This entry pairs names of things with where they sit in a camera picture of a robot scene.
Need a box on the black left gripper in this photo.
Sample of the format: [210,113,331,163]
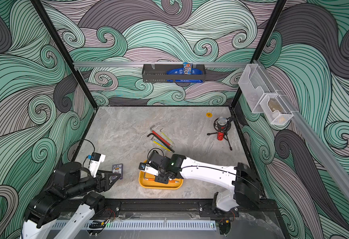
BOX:
[66,167,121,198]

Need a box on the yellow sleeved hex key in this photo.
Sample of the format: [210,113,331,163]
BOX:
[150,138,172,152]

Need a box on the orange sleeved hex key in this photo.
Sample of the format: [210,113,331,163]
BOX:
[144,177,179,184]

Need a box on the large black hex key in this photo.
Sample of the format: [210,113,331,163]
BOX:
[147,132,175,153]

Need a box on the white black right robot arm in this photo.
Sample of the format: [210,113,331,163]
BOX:
[139,150,261,212]

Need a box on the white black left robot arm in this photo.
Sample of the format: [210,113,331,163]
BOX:
[21,162,121,239]

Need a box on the blue playing cards box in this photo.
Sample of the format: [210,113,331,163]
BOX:
[112,163,123,180]

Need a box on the yellow storage tray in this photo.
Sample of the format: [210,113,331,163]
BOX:
[139,160,183,190]

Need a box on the lime green sleeved hex key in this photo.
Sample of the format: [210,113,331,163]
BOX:
[159,129,174,144]

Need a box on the red sleeved hex key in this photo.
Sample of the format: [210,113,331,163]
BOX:
[149,125,172,146]

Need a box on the black microphone tripod stand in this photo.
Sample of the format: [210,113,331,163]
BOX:
[207,117,233,151]

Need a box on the red glitter microphone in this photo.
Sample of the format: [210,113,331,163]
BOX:
[216,117,228,141]

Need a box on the blue snack package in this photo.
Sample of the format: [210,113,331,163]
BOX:
[166,63,205,83]

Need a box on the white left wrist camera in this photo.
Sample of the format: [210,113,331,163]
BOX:
[89,152,106,178]

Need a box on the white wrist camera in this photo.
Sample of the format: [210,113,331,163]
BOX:
[139,162,158,176]
[89,152,106,178]

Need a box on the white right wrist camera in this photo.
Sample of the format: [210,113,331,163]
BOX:
[139,162,158,176]

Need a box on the white slotted cable duct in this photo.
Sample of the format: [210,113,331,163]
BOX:
[50,220,217,231]

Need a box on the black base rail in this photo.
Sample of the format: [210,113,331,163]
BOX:
[105,199,281,219]

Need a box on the black wall shelf basket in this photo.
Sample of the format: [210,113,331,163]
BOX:
[142,63,206,83]

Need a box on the large clear wall bin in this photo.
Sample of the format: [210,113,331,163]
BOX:
[238,64,274,114]

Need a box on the small clear wall bin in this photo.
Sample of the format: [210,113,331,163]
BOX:
[260,93,293,126]

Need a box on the aluminium back wall rail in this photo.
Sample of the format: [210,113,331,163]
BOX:
[73,61,249,68]

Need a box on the aluminium wall rail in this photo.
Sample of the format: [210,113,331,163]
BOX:
[73,61,249,68]
[253,60,349,202]

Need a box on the aluminium right wall rail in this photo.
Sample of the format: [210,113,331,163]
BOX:
[253,60,349,202]

